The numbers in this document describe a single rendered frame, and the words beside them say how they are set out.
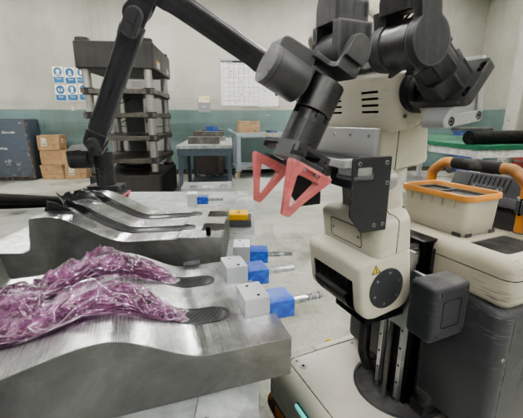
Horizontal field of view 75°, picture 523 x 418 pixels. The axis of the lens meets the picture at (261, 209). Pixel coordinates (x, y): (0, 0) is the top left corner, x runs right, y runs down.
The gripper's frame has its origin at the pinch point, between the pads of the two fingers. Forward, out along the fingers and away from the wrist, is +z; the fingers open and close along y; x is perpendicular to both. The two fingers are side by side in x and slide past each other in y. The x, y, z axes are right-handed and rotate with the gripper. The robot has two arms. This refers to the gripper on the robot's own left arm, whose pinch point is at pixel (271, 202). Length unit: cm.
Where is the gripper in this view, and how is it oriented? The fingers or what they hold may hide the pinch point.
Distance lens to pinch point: 51.9
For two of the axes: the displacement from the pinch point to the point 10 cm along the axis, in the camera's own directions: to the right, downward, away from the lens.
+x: 8.1, 3.4, 4.7
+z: -4.1, 9.1, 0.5
